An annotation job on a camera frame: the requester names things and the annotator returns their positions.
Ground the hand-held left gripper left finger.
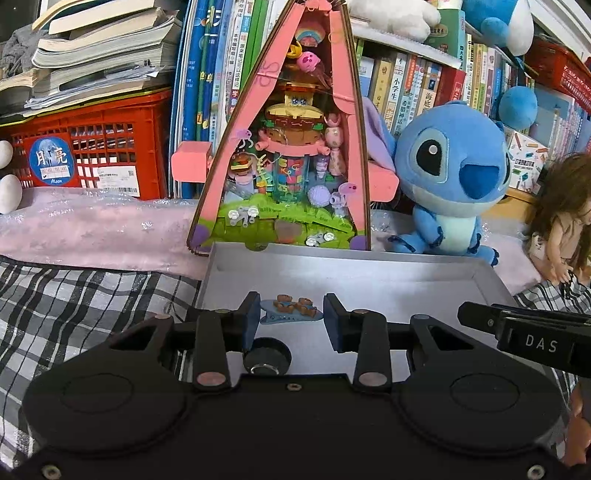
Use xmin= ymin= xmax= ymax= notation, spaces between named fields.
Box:
xmin=69 ymin=291 xmax=263 ymax=392

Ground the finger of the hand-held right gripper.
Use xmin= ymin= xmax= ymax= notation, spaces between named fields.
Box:
xmin=457 ymin=301 xmax=504 ymax=332
xmin=489 ymin=303 xmax=591 ymax=324

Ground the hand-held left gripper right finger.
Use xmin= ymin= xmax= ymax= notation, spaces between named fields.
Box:
xmin=322 ymin=292 xmax=509 ymax=392

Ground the small black lid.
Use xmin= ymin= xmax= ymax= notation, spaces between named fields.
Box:
xmin=243 ymin=337 xmax=293 ymax=377

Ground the blue hair clip with bears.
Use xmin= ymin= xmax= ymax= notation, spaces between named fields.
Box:
xmin=259 ymin=293 xmax=325 ymax=326

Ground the white shallow tray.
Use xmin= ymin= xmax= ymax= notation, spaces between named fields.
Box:
xmin=196 ymin=242 xmax=518 ymax=376

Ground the person's right hand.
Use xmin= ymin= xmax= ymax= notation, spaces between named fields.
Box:
xmin=560 ymin=382 xmax=591 ymax=468

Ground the long-haired baby doll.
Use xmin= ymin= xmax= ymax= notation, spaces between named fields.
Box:
xmin=526 ymin=152 xmax=591 ymax=302

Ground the wooden drawer box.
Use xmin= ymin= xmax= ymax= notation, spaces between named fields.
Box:
xmin=480 ymin=187 xmax=544 ymax=223

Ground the white printed carton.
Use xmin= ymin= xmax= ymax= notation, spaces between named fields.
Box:
xmin=503 ymin=129 xmax=550 ymax=195

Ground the blue alien plush toy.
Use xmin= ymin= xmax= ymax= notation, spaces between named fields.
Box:
xmin=362 ymin=97 xmax=513 ymax=269

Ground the black white plaid cloth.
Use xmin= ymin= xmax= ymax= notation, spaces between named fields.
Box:
xmin=0 ymin=256 xmax=591 ymax=418

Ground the pink bubble wrap sheet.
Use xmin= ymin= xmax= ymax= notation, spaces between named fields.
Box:
xmin=0 ymin=187 xmax=546 ymax=283

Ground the pink triangular diorama house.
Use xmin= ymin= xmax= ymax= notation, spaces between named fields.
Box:
xmin=171 ymin=0 xmax=400 ymax=257

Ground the row of colourful books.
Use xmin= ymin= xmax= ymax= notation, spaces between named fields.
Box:
xmin=531 ymin=85 xmax=591 ymax=158
xmin=353 ymin=39 xmax=467 ymax=137
xmin=462 ymin=41 xmax=536 ymax=121

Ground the red plastic crate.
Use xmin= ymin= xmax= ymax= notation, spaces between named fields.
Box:
xmin=0 ymin=90 xmax=174 ymax=200

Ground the red plastic basket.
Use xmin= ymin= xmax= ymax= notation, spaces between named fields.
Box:
xmin=524 ymin=37 xmax=591 ymax=112

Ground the row of thin picture books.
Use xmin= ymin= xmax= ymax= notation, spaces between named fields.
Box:
xmin=168 ymin=0 xmax=282 ymax=199

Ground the blue robot cat plush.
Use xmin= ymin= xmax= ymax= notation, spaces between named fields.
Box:
xmin=0 ymin=138 xmax=24 ymax=216

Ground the blue white plush toy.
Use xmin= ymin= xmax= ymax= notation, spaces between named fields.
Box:
xmin=462 ymin=0 xmax=540 ymax=131

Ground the white pink plush toy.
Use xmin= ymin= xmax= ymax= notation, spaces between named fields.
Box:
xmin=346 ymin=0 xmax=442 ymax=40

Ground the stack of worn books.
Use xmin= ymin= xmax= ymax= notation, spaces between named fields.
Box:
xmin=0 ymin=0 xmax=184 ymax=121

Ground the grey cloth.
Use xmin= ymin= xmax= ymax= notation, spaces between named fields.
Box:
xmin=0 ymin=25 xmax=42 ymax=70

